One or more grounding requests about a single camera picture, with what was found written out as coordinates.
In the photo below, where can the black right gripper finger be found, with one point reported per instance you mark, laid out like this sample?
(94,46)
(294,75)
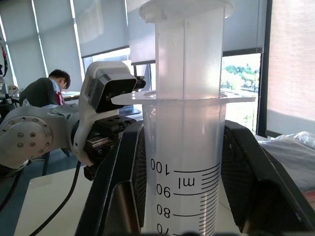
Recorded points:
(256,172)

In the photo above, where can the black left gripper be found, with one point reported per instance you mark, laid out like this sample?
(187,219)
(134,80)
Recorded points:
(103,132)

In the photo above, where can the large translucent plastic syringe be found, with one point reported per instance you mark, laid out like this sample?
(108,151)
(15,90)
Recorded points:
(187,137)

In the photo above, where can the clear plastic bag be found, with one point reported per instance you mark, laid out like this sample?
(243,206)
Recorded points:
(290,157)

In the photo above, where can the dark laptop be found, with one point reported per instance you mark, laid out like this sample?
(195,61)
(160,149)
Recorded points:
(129,110)

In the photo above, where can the seated person in dark jacket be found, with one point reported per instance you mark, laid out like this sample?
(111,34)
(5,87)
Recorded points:
(41,91)

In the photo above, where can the beige roller blind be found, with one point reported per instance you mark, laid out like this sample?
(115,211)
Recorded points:
(292,61)

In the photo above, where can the grey roller blind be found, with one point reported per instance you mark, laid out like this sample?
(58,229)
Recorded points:
(103,24)
(56,49)

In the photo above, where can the black window frame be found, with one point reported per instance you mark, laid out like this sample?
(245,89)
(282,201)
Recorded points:
(264,73)

